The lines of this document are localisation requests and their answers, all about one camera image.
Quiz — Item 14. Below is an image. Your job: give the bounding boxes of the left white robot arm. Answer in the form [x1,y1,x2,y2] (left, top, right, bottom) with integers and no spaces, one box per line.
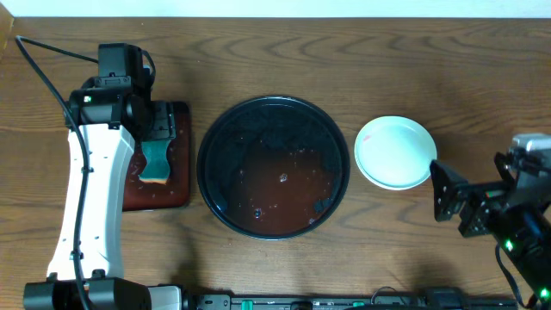
[23,89,186,309]

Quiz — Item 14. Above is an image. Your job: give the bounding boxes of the black rectangular tray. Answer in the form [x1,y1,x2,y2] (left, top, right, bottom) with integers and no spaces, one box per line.
[122,102,191,212]

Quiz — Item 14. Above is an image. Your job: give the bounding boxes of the green scrubbing sponge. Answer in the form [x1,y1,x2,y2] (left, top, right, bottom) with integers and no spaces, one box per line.
[139,139,170,184]

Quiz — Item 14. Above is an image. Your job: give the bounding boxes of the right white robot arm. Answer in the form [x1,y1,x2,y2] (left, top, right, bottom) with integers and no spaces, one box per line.
[430,147,550,308]

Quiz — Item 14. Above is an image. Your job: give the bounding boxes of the pale green plate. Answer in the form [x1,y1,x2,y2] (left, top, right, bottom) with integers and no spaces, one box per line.
[354,115,437,190]

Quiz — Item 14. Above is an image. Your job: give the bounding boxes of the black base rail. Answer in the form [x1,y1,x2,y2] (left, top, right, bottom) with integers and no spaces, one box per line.
[182,287,519,310]

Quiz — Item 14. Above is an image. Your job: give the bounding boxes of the round black tray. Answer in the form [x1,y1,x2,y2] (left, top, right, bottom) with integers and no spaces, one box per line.
[196,96,350,240]

